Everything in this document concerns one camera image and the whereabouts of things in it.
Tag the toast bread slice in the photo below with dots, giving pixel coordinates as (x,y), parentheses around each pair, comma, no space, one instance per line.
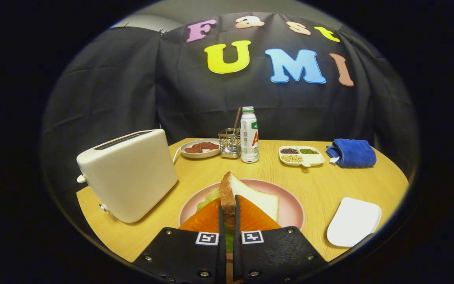
(254,197)

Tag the white divided dish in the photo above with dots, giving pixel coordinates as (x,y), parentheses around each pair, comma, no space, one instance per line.
(314,159)

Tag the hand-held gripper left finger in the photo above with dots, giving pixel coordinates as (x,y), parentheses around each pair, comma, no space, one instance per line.
(222,236)

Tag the white rounded rectangular plate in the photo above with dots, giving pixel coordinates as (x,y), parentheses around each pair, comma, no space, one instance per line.
(353,221)

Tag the cream white toaster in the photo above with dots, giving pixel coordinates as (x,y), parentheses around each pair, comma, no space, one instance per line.
(132,177)

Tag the round grey plate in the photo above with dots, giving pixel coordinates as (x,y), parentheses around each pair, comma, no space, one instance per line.
(201,155)

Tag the white bottle with green cap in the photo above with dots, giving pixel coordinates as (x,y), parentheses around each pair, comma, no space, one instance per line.
(248,146)

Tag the red-brown meat patty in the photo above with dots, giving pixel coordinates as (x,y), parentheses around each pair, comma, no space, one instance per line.
(192,150)
(209,145)

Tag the green mung beans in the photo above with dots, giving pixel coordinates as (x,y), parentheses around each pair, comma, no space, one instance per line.
(309,151)

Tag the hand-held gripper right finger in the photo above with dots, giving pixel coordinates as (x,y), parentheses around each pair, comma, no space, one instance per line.
(236,252)

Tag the blue towel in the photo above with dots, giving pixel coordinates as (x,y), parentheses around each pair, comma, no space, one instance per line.
(353,154)

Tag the yellow soybeans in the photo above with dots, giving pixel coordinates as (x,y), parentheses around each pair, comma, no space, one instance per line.
(292,158)

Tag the black backdrop cloth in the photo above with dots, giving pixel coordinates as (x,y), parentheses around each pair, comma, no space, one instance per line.
(132,86)

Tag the green lettuce leaf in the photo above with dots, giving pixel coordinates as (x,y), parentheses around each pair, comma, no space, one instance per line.
(209,197)

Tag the round pink plate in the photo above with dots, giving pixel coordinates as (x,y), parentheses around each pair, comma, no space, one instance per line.
(290,209)

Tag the dark red beans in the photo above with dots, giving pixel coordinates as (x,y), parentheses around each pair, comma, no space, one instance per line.
(289,150)

